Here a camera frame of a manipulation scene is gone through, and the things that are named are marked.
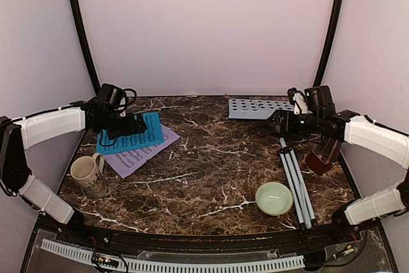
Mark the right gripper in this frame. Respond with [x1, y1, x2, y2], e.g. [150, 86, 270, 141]
[266, 109, 323, 136]

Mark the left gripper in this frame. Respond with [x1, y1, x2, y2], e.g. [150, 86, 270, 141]
[97, 111, 146, 140]

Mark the grey folding music stand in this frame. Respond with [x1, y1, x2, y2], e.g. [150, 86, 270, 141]
[228, 98, 318, 230]

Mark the purple sheet music page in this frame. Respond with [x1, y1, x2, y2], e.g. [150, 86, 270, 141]
[104, 124, 180, 179]

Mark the blue sheet music page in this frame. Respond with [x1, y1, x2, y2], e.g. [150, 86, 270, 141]
[96, 112, 164, 155]

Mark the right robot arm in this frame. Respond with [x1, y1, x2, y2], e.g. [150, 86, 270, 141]
[267, 85, 408, 244]

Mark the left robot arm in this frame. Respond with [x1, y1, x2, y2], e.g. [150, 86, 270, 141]
[1, 84, 147, 245]

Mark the brown wooden metronome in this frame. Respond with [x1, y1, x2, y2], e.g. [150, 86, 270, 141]
[305, 139, 341, 176]

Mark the cream printed mug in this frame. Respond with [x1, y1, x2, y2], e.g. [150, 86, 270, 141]
[70, 153, 108, 199]

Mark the pale green ceramic bowl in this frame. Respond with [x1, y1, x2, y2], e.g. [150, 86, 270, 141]
[255, 182, 293, 216]

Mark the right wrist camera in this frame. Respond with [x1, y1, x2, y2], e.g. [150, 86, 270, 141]
[287, 88, 309, 115]

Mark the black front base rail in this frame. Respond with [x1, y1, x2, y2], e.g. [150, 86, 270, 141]
[35, 215, 384, 258]

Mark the left black frame post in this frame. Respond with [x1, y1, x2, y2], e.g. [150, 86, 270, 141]
[69, 0, 101, 94]

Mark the black frame post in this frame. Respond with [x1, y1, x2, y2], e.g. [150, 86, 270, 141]
[313, 0, 343, 86]
[69, 0, 101, 94]

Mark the grey slotted cable duct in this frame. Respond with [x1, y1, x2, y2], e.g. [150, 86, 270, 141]
[40, 239, 305, 272]

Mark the right black frame post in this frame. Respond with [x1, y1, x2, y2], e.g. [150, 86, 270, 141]
[313, 0, 343, 86]

